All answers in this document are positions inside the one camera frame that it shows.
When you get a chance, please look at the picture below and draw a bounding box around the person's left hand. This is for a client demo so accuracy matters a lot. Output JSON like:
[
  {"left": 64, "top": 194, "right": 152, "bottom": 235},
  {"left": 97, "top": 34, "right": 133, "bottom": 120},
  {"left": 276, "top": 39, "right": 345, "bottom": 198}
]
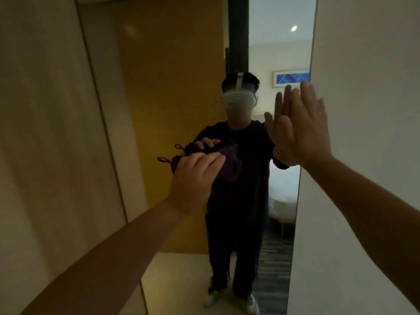
[{"left": 165, "top": 151, "right": 227, "bottom": 215}]

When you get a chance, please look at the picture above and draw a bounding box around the person's right hand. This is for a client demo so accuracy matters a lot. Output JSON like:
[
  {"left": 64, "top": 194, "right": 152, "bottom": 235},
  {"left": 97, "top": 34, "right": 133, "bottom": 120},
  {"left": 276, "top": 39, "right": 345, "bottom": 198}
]
[{"left": 279, "top": 80, "right": 335, "bottom": 168}]

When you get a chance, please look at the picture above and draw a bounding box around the purple cloth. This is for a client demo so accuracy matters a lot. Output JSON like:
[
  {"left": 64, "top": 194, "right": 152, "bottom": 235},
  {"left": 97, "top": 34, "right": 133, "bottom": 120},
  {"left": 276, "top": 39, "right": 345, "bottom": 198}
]
[{"left": 157, "top": 146, "right": 243, "bottom": 183}]

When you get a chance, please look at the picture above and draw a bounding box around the tall wall mirror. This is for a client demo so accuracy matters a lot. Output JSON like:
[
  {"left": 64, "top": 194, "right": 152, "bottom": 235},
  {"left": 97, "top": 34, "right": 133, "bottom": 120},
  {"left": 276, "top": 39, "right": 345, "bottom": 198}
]
[{"left": 76, "top": 0, "right": 318, "bottom": 315}]

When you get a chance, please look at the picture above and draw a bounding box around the person's right forearm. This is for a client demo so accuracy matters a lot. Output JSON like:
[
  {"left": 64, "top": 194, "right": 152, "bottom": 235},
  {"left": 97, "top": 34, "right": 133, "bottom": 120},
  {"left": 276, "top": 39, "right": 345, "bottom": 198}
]
[{"left": 303, "top": 155, "right": 420, "bottom": 312}]

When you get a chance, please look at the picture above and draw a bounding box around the person's left forearm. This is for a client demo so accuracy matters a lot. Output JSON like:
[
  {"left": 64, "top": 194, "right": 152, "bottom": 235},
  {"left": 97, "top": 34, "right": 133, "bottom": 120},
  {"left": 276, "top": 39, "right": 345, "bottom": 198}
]
[{"left": 19, "top": 198, "right": 188, "bottom": 315}]

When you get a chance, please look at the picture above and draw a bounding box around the wooden wardrobe door panel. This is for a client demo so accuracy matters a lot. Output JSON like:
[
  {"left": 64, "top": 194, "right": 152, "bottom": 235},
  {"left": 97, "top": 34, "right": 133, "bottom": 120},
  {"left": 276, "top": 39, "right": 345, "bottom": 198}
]
[{"left": 0, "top": 0, "right": 148, "bottom": 315}]

